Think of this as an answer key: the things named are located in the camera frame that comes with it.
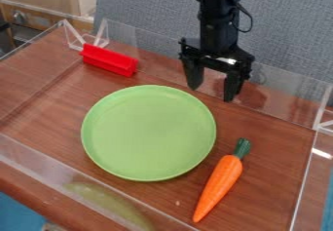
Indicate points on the wooden shelf unit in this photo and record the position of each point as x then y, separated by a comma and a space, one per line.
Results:
28, 20

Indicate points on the orange toy carrot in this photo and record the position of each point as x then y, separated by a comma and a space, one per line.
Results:
222, 178

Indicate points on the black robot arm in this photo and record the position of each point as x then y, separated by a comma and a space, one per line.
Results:
214, 49

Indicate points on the red plastic block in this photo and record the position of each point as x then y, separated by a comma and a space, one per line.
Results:
109, 60

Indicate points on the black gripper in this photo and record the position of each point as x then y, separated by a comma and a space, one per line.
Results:
235, 60

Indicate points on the green round plate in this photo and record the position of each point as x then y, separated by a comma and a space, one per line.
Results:
147, 133

